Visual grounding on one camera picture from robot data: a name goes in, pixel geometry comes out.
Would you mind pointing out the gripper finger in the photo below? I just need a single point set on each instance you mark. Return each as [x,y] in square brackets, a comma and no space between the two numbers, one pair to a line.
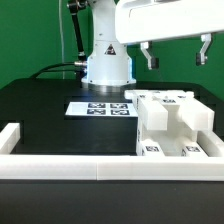
[201,57]
[153,62]

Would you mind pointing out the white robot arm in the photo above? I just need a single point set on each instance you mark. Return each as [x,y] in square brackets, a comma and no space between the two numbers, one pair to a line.
[108,66]

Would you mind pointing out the white marker sheet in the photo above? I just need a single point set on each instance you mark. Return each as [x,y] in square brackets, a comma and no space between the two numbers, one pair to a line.
[101,109]

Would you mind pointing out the white U-shaped obstacle frame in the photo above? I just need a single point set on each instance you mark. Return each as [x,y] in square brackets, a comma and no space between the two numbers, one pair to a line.
[65,167]

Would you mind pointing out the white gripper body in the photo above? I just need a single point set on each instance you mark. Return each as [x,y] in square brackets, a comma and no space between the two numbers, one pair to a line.
[139,21]

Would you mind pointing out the white chair back frame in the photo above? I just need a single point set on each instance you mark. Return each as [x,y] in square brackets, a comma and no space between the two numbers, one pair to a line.
[155,108]

